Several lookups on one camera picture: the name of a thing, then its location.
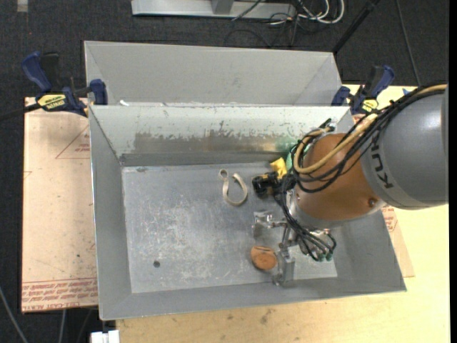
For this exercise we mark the small white object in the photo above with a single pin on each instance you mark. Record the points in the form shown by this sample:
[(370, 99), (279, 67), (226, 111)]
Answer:
[(124, 102)]

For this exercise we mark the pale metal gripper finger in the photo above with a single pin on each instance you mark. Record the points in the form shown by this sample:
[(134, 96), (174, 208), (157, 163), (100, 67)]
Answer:
[(266, 222), (285, 268)]

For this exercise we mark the black and yellow toy tool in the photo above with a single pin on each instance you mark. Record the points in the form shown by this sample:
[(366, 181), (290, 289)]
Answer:
[(263, 185)]

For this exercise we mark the brown cardboard board, red print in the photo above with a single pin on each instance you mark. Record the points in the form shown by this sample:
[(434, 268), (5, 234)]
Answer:
[(57, 198)]

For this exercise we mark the yellow toy piece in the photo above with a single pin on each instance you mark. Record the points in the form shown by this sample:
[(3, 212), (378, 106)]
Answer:
[(279, 165)]

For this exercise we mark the green soft object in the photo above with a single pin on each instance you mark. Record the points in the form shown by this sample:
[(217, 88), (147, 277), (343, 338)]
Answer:
[(290, 152)]

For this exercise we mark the beige rubber band loop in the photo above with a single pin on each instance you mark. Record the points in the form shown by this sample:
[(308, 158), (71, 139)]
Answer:
[(233, 191)]

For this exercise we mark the orange-brown round disc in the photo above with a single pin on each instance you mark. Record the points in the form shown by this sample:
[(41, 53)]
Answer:
[(263, 258)]

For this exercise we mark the grey metal bin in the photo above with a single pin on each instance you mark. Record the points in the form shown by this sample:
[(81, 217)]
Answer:
[(193, 227)]

